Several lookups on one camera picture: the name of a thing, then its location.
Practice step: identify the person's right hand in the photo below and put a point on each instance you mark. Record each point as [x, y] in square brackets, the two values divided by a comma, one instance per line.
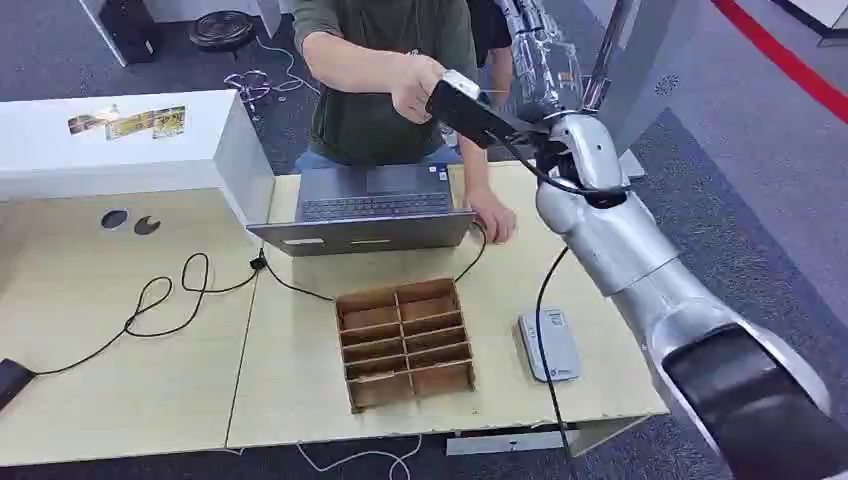
[414, 86]

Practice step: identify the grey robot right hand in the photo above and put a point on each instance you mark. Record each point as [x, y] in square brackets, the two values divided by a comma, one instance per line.
[550, 73]

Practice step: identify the person's left hand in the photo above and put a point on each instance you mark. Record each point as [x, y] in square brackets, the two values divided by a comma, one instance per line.
[493, 215]

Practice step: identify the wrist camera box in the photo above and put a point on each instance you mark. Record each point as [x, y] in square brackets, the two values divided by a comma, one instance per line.
[464, 112]

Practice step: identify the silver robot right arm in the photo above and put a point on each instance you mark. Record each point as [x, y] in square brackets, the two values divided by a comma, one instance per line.
[616, 245]

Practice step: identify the seated person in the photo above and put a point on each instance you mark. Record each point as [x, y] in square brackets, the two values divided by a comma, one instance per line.
[371, 126]

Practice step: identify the standing person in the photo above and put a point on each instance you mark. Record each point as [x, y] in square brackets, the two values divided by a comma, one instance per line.
[493, 40]

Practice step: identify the white standing sign panel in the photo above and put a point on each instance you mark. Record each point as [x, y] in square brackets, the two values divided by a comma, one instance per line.
[649, 73]

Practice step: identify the grey laptop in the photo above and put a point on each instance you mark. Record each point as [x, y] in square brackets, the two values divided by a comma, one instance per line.
[371, 232]

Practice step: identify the grey flat device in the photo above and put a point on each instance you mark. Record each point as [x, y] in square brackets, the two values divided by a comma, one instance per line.
[556, 354]

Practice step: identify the wooden compartment box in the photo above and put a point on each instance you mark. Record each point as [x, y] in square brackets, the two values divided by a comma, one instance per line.
[404, 344]

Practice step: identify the black round stool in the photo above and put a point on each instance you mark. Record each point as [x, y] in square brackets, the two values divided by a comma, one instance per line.
[222, 30]

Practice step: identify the printed yellow card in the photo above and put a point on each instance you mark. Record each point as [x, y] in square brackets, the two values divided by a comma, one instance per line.
[130, 124]
[169, 122]
[86, 123]

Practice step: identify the white platform edge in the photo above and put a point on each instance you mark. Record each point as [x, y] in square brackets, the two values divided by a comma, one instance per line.
[825, 13]

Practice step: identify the black box case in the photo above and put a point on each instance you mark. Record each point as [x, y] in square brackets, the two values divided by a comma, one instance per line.
[129, 30]

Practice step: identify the dark round grommet cover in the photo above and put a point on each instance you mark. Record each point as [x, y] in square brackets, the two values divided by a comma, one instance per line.
[146, 226]

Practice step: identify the white cabinet box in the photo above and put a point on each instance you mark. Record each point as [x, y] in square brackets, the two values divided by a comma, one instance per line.
[119, 159]

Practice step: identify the black power adapter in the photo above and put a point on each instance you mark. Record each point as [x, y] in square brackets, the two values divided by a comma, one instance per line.
[12, 381]

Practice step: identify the chrome stanchion post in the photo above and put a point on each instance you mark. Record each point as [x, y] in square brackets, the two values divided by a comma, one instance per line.
[606, 53]

